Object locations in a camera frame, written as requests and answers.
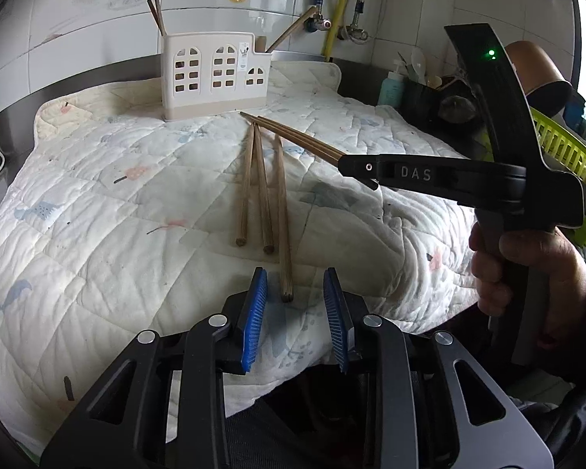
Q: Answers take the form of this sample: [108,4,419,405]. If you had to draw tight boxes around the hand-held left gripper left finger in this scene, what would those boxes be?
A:
[41,268,269,469]

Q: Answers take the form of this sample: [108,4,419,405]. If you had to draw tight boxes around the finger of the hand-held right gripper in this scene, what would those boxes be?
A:
[338,153,500,202]

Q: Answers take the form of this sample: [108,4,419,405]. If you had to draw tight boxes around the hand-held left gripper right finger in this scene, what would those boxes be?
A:
[322,268,555,469]

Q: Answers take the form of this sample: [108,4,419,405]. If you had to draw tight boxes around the cream plastic utensil holder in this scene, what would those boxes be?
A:
[160,32,273,121]

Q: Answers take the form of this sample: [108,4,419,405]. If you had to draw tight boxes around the person's right hand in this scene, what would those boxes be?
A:
[469,221,586,349]

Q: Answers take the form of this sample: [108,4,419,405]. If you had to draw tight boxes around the green plastic basket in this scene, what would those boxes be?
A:
[530,106,586,249]

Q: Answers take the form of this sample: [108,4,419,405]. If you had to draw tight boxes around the black utensil pot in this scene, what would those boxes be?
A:
[403,81,443,125]

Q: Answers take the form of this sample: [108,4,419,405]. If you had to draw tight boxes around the dark brown bowl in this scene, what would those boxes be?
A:
[439,75,486,132]

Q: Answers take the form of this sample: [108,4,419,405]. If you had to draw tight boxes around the teal plastic bottle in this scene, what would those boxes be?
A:
[377,59,408,107]

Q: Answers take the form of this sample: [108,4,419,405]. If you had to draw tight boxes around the brown round pot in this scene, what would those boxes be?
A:
[505,40,571,97]

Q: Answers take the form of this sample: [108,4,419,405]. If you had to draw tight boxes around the metal water valve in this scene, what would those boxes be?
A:
[339,24,369,44]
[305,12,333,32]

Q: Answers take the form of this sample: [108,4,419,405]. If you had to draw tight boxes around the white quilted mat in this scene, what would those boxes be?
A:
[0,56,484,450]

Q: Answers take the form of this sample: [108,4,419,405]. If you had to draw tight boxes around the yellow gas hose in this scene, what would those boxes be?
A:
[321,0,359,58]

